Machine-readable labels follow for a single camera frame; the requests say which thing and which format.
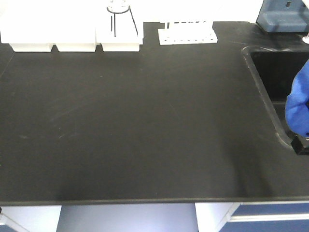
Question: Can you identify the white rack with feet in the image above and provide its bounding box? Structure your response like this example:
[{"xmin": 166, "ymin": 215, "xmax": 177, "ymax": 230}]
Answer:
[{"xmin": 0, "ymin": 0, "xmax": 144, "ymax": 52}]

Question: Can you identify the blue grey equipment base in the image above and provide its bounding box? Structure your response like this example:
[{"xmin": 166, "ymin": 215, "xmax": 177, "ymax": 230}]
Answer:
[{"xmin": 256, "ymin": 0, "xmax": 309, "ymax": 32}]

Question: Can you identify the black lab sink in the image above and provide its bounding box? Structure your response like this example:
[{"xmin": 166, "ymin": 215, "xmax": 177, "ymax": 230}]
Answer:
[{"xmin": 242, "ymin": 46, "xmax": 309, "ymax": 149}]

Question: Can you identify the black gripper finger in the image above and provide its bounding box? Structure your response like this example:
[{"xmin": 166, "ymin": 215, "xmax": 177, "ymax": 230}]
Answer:
[{"xmin": 291, "ymin": 135, "xmax": 309, "ymax": 155}]

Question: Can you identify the white test tube rack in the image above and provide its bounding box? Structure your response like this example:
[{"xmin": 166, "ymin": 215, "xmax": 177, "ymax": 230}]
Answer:
[{"xmin": 158, "ymin": 21, "xmax": 218, "ymax": 45}]

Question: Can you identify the blue cloth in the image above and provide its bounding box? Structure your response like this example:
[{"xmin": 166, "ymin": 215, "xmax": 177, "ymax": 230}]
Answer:
[{"xmin": 285, "ymin": 61, "xmax": 309, "ymax": 138}]

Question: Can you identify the glass erlenmeyer flask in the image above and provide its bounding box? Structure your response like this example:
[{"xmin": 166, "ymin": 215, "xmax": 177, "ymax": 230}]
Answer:
[{"xmin": 106, "ymin": 0, "xmax": 139, "ymax": 38}]

